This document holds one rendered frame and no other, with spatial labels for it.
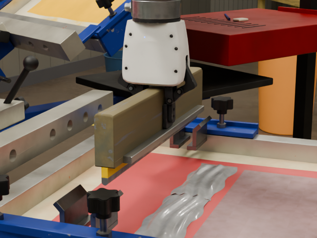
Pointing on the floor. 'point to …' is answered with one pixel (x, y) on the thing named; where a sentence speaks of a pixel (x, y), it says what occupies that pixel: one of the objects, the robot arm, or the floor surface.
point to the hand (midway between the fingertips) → (156, 113)
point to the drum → (279, 95)
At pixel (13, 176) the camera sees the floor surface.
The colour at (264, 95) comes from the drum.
